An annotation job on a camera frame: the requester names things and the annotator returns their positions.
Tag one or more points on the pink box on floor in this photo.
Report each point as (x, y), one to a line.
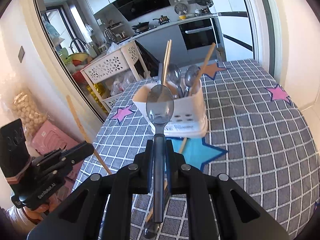
(49, 138)

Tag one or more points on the grey translucent spoon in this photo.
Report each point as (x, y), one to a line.
(175, 78)
(159, 109)

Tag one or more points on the white plastic utensil holder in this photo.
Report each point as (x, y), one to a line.
(189, 117)

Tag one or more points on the black built-in oven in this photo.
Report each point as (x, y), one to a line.
(200, 33)

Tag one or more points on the grey spoon bowl near right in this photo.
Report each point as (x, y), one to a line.
(151, 229)

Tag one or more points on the spoon standing in holder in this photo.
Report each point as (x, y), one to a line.
(189, 78)

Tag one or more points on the cream perforated storage rack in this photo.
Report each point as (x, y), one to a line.
(127, 57)

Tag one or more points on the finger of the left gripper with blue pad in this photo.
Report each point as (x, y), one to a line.
(62, 169)
(78, 152)

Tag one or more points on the chopstick standing in holder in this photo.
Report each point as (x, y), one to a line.
(202, 68)

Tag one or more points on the grey checked tablecloth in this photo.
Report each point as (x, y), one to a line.
(271, 153)

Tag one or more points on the operator left hand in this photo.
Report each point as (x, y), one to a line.
(25, 218)

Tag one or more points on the bag of white balls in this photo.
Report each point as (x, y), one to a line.
(25, 107)

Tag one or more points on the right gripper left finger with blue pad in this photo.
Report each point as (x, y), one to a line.
(143, 177)

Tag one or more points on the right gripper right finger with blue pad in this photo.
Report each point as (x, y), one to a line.
(177, 181)

